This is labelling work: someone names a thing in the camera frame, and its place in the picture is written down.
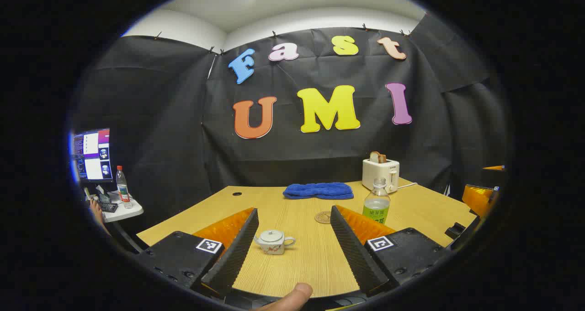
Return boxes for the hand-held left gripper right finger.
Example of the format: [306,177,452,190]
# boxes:
[330,205,451,298]

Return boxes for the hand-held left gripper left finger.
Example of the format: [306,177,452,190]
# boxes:
[135,207,260,300]

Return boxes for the white ceramic teacup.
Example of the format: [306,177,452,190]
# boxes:
[254,230,296,255]

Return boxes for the green label water bottle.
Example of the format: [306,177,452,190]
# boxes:
[362,178,391,225]

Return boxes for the red cap plastic bottle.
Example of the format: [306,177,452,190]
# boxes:
[115,166,133,209]

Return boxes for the blue towel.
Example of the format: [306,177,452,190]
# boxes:
[282,182,355,200]

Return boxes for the white toaster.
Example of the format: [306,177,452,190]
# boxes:
[362,158,400,193]

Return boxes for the white side table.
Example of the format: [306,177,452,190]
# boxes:
[85,190,144,224]

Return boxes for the black backdrop cloth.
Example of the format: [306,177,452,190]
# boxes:
[73,14,510,238]

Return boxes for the computer monitor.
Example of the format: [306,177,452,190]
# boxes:
[72,128,113,183]

